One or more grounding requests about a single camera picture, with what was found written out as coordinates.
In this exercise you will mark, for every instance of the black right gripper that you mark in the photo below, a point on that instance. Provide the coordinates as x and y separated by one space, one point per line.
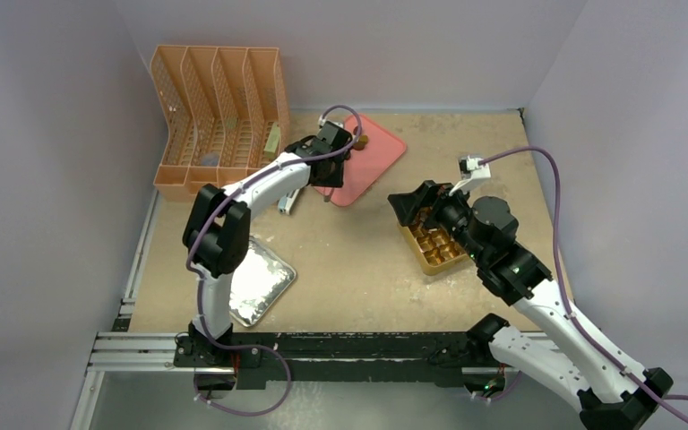
425 200

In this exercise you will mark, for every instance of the gold chocolate box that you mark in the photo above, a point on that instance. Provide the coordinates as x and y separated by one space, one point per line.
436 252

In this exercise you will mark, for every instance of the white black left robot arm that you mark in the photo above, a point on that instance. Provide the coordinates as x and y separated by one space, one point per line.
217 232

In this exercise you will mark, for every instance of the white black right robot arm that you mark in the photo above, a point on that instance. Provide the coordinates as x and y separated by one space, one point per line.
608 389

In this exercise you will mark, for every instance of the pink plastic tray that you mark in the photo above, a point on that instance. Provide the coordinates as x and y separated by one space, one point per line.
367 165

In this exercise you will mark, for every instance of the green eraser block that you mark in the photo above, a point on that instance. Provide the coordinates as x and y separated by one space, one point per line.
272 141

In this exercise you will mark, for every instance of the grey blue stapler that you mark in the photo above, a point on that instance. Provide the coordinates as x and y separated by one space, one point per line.
287 202

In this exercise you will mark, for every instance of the orange plastic file organizer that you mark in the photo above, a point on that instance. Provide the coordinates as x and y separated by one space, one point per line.
217 103

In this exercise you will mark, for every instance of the silver foil tray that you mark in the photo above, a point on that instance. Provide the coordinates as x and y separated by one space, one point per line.
258 282

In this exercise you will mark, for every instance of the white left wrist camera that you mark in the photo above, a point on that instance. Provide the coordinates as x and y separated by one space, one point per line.
323 121

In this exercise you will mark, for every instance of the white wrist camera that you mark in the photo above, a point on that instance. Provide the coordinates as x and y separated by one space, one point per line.
473 172
323 121

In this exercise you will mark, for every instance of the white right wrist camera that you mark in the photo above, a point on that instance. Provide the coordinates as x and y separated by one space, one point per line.
473 172

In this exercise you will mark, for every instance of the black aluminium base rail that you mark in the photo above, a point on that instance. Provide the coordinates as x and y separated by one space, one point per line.
443 358

